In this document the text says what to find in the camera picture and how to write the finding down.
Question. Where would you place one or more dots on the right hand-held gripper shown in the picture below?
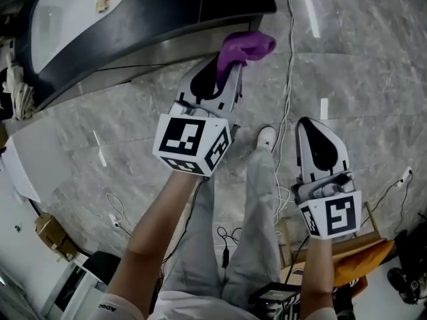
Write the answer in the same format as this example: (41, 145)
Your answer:
(337, 212)

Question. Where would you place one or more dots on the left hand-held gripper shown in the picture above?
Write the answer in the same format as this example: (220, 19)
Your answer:
(187, 142)

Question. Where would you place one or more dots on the purple cloth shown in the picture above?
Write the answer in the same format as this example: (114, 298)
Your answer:
(247, 43)

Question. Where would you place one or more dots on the person's left forearm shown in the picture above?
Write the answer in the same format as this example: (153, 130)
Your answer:
(156, 232)

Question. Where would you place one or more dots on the person's right forearm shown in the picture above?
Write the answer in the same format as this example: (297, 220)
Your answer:
(318, 272)

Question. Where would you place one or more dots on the dark wooden sink cabinet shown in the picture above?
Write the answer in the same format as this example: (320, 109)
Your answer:
(166, 8)

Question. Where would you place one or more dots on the black and white striped cloth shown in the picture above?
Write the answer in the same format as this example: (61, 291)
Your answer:
(293, 308)

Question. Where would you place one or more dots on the beige towel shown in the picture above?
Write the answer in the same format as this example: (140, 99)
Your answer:
(18, 88)

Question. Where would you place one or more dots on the person's right white shoe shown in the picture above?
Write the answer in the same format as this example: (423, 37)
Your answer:
(267, 137)

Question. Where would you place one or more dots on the person's grey trousers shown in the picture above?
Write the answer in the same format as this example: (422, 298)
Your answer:
(260, 212)

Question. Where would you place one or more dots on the white power strip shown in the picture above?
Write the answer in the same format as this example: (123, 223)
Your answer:
(406, 174)

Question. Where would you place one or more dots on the orange cushion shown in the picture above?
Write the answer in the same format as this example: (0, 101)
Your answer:
(363, 262)

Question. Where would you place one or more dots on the black screen device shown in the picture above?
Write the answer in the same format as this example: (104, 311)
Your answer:
(273, 292)

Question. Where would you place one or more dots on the black round device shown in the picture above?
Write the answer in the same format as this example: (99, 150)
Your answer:
(403, 285)

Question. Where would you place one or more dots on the white sink basin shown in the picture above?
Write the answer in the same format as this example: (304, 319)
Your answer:
(66, 22)

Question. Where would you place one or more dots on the person's white shirt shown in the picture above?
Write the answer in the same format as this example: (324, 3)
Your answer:
(123, 308)

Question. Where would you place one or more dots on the white boxy appliance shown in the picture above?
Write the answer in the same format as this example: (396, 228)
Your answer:
(76, 288)

